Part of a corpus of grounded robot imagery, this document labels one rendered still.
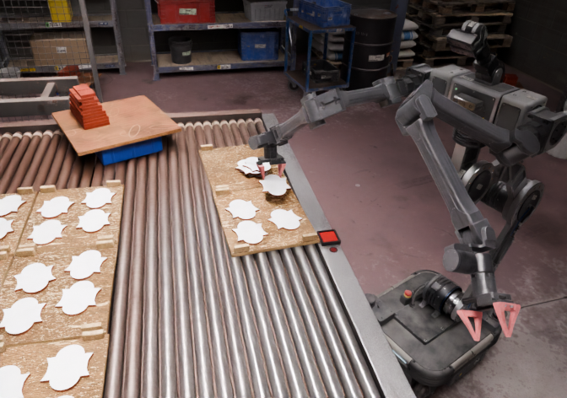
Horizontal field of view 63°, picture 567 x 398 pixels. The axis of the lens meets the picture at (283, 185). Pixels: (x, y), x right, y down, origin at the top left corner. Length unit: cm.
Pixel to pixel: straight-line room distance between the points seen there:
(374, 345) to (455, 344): 105
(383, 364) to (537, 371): 156
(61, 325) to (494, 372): 211
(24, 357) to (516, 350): 239
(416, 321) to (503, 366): 57
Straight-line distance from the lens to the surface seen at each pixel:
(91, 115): 247
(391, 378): 147
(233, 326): 153
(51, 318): 165
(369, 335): 155
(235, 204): 197
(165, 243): 184
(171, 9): 595
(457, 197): 129
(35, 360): 156
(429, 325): 254
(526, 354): 299
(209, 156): 235
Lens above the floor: 209
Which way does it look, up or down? 33 degrees down
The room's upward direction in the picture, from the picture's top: 3 degrees clockwise
